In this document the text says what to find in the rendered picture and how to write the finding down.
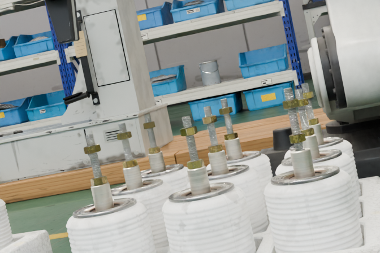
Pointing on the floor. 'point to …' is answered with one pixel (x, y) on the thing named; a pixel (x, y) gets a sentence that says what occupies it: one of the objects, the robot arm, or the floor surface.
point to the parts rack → (58, 55)
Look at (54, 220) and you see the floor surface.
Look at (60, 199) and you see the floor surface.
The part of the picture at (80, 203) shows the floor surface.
